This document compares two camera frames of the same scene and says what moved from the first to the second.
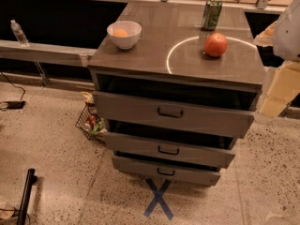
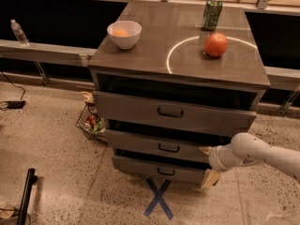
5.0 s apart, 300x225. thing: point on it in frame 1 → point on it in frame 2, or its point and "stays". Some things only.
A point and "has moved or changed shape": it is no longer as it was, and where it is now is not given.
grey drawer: (194, 147) has moved or changed shape
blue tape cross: (158, 198) stays
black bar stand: (31, 179) stays
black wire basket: (93, 126) stays
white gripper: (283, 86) → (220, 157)
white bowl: (130, 39) stays
